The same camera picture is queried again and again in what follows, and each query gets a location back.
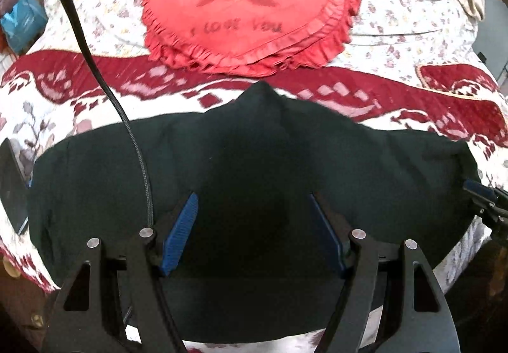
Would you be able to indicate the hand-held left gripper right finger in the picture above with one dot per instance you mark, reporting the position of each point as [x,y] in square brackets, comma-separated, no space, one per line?
[327,234]

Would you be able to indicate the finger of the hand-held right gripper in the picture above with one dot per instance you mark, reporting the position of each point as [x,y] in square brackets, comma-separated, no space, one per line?
[478,189]

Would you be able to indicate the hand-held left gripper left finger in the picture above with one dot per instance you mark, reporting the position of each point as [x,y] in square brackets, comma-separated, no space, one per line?
[180,232]

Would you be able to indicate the dark green pants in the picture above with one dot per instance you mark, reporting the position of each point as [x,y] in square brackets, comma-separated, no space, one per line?
[254,162]

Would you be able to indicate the black smartphone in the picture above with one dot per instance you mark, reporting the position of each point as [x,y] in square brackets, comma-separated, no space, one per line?
[12,186]

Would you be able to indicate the red and white printed blanket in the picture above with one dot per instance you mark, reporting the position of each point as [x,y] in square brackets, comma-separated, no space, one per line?
[59,99]

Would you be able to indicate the red heart-shaped pillow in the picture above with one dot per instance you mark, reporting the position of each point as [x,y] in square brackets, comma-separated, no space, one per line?
[254,3]

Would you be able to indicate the blue plastic bag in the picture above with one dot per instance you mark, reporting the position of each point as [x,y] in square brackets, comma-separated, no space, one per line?
[20,21]

